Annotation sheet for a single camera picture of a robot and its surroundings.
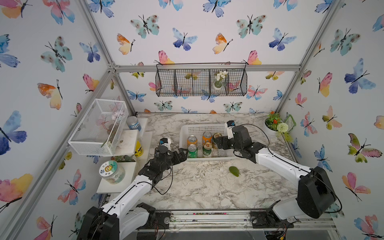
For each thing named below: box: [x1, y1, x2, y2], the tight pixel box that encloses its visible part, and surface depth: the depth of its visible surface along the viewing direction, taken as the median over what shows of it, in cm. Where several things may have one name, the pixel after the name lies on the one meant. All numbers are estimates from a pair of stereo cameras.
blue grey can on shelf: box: [126, 116, 142, 132], surface depth 87 cm
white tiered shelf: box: [96, 118, 153, 194], surface depth 80 cm
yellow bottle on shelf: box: [134, 140, 144, 157], surface depth 93 cm
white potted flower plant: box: [264, 111, 293, 143], surface depth 97 cm
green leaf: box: [229, 166, 240, 177], surface depth 92 cm
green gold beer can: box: [202, 142, 213, 156], surface depth 90 cm
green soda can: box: [187, 144, 198, 158], surface depth 90 cm
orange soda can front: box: [187, 134, 198, 147], surface depth 93 cm
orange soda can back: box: [202, 131, 213, 146], surface depth 95 cm
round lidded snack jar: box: [99, 160, 126, 185], surface depth 68 cm
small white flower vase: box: [213, 70, 229, 90], surface depth 90 cm
